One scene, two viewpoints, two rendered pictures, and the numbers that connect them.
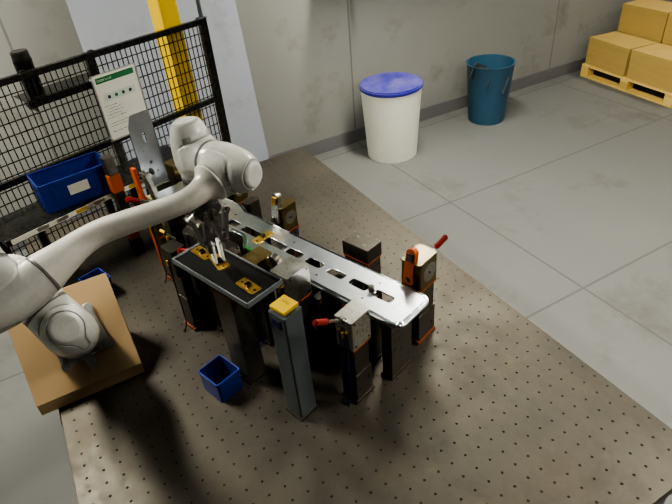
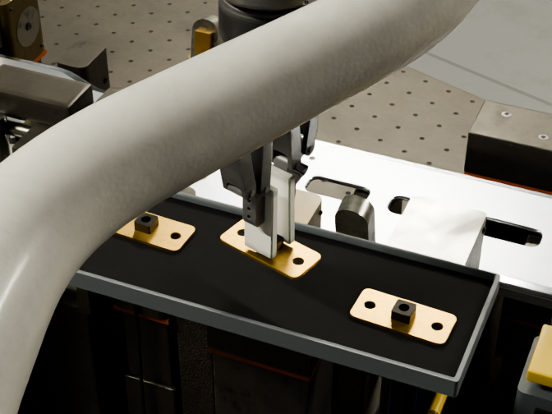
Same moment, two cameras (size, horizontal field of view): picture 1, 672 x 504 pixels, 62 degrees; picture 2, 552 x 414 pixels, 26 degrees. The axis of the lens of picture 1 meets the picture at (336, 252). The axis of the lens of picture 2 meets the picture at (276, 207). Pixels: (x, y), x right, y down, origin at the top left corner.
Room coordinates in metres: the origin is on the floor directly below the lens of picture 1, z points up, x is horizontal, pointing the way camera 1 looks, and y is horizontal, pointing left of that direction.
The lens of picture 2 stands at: (0.65, 0.64, 1.85)
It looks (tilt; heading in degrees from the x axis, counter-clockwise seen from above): 38 degrees down; 338
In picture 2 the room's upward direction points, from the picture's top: straight up
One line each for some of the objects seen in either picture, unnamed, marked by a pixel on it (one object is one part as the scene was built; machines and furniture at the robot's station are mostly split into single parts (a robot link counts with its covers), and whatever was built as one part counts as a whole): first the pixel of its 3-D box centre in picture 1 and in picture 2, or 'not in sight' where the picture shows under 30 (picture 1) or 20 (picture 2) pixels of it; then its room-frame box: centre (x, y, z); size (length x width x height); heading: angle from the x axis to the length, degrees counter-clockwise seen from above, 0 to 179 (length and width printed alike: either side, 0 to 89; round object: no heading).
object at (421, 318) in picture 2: (248, 284); (403, 312); (1.28, 0.27, 1.17); 0.08 x 0.04 x 0.01; 42
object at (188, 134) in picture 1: (194, 147); not in sight; (1.36, 0.34, 1.58); 0.13 x 0.11 x 0.16; 47
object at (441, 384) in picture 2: (225, 270); (273, 277); (1.37, 0.34, 1.16); 0.37 x 0.14 x 0.02; 45
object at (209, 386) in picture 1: (221, 378); not in sight; (1.31, 0.43, 0.74); 0.11 x 0.10 x 0.09; 45
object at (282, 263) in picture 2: (219, 260); (269, 243); (1.36, 0.35, 1.21); 0.08 x 0.04 x 0.01; 29
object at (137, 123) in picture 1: (147, 149); not in sight; (2.30, 0.78, 1.17); 0.12 x 0.01 x 0.34; 135
